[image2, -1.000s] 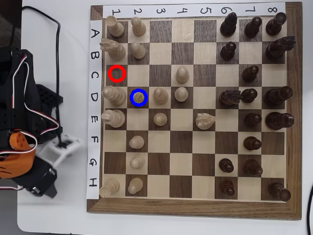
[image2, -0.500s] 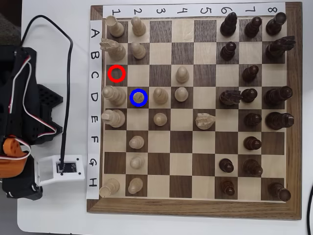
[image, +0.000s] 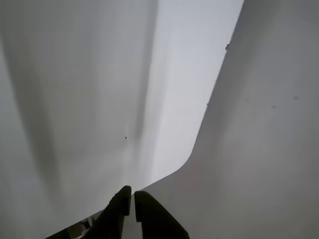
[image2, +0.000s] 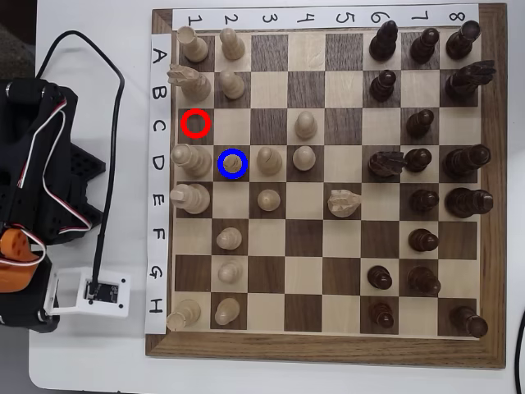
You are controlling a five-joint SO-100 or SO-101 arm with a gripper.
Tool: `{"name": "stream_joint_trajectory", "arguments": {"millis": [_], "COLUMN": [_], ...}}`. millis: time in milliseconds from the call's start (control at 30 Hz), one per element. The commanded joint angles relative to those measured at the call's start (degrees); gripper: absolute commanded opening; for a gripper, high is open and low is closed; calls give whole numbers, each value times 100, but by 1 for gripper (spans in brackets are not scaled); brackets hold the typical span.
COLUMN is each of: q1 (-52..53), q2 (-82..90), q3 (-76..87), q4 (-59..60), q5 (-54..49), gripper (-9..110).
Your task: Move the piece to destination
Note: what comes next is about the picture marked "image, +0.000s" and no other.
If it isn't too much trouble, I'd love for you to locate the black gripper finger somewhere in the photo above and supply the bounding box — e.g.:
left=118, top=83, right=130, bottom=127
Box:
left=84, top=185, right=132, bottom=239
left=134, top=191, right=190, bottom=239

